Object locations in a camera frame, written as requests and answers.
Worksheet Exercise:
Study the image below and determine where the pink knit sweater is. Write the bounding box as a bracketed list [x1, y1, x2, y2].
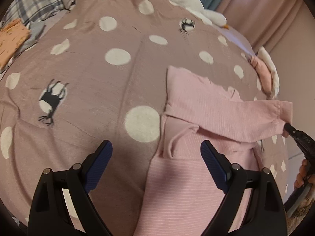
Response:
[134, 66, 293, 235]

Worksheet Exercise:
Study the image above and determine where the right hand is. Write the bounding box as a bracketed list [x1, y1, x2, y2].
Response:
[294, 159, 314, 189]

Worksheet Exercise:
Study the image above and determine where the fluffy beige sleeve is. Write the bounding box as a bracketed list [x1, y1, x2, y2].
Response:
[286, 190, 314, 235]

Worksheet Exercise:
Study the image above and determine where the folded pink garment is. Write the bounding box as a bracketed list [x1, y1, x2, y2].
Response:
[249, 56, 272, 96]

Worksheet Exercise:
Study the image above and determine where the folded white garment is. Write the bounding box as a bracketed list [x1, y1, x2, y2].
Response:
[257, 46, 280, 99]

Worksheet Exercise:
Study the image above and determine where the pink curtain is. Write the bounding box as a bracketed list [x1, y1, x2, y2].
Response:
[216, 0, 315, 53]

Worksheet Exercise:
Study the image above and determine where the polka dot mauve blanket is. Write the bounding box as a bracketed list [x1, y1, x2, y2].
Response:
[1, 0, 268, 235]

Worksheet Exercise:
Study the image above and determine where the folded orange printed garment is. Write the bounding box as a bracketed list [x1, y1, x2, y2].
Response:
[0, 19, 31, 69]

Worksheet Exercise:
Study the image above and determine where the grey garment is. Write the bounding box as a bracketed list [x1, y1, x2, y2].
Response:
[1, 21, 45, 73]

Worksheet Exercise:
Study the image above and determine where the plaid pillow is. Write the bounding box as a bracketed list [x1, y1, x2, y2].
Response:
[1, 0, 65, 27]

